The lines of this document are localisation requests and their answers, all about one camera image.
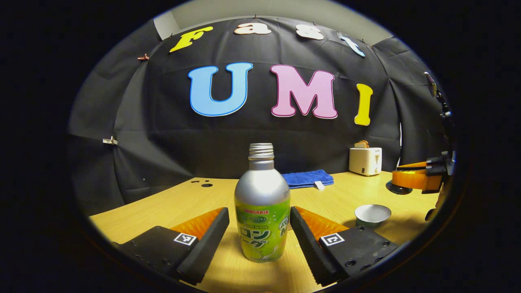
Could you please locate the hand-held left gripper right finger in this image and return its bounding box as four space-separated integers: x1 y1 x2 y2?
290 206 399 286

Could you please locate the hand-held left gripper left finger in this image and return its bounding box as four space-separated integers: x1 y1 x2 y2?
112 207 230 285

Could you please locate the white and teal teacup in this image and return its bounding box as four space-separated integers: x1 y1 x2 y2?
355 204 392 228

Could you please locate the green label silver water bottle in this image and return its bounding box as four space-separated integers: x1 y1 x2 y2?
234 143 291 263

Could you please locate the white toaster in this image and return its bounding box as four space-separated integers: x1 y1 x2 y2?
349 147 383 177

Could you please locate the folded blue towel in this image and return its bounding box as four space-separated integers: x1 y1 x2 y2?
282 169 335 190

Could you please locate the black backdrop cloth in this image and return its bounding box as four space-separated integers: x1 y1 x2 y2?
67 16 452 216

